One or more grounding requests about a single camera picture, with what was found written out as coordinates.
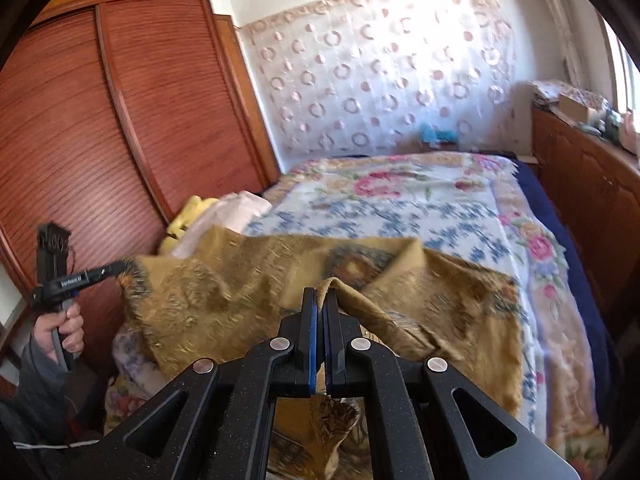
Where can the white folded cloth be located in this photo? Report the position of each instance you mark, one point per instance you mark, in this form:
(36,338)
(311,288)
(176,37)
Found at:
(233,211)

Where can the pink bottle on cabinet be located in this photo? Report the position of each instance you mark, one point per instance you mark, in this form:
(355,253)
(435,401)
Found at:
(627,134)

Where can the teal blue toy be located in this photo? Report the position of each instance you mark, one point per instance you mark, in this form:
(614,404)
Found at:
(432,136)

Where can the sheer pink circle curtain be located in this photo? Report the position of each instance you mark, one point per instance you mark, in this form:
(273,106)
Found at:
(352,77)

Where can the navy blue bed cover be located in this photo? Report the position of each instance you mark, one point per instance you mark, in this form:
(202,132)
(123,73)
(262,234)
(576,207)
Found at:
(604,362)

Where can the blue white floral bedsheet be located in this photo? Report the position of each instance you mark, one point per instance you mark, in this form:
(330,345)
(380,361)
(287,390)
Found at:
(467,229)

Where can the person's left hand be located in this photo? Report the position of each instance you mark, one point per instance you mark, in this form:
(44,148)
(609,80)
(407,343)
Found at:
(64,329)

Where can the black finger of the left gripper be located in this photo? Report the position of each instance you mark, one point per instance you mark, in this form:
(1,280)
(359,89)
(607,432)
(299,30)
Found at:
(124,268)

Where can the red brown wooden wardrobe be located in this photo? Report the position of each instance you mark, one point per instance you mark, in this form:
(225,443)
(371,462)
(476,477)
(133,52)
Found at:
(113,114)

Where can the olive gold patterned cloth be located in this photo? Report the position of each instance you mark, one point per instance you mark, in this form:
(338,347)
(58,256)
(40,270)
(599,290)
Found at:
(234,291)

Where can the dark grey sleeve forearm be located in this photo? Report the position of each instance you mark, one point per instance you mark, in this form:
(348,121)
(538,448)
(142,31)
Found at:
(38,417)

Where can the brown wooden side cabinet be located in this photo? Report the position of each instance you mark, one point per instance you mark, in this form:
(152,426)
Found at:
(594,188)

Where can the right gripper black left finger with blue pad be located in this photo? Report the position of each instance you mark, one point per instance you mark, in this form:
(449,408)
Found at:
(213,421)

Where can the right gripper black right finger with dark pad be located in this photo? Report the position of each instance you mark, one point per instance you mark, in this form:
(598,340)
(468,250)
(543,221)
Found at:
(427,420)

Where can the pink floral fleece blanket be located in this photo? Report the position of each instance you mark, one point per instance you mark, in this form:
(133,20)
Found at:
(569,422)

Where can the cardboard box on cabinet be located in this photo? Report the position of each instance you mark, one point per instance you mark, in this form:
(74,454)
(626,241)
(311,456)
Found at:
(579,108)

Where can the yellow folded cloth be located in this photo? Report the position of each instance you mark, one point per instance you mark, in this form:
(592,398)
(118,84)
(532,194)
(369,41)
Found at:
(191,210)

